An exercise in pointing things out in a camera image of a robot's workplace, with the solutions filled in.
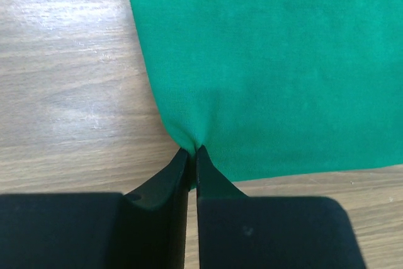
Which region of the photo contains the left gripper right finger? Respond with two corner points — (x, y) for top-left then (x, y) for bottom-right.
(196, 147), (366, 268)

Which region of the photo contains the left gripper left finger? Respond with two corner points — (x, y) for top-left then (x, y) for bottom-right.
(1, 150), (189, 268)

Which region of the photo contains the green t-shirt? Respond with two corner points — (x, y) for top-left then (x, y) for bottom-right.
(130, 0), (402, 181)

